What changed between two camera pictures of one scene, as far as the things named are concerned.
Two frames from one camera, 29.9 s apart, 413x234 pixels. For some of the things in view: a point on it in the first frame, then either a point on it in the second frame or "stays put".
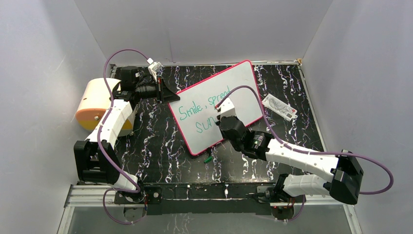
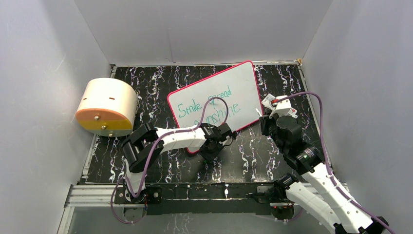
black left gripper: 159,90 → 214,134
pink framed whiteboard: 195,115 stays put
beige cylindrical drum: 94,101 stays put
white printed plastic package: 281,108 stays put
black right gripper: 219,120 → 265,121
